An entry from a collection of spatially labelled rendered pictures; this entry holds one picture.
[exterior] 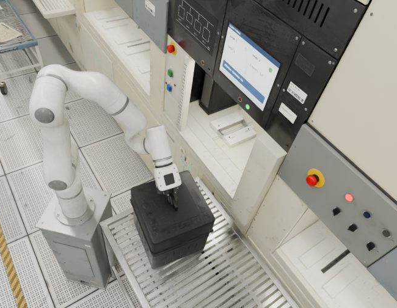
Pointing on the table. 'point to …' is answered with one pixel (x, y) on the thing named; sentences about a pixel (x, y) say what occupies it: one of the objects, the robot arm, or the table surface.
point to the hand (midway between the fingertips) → (171, 198)
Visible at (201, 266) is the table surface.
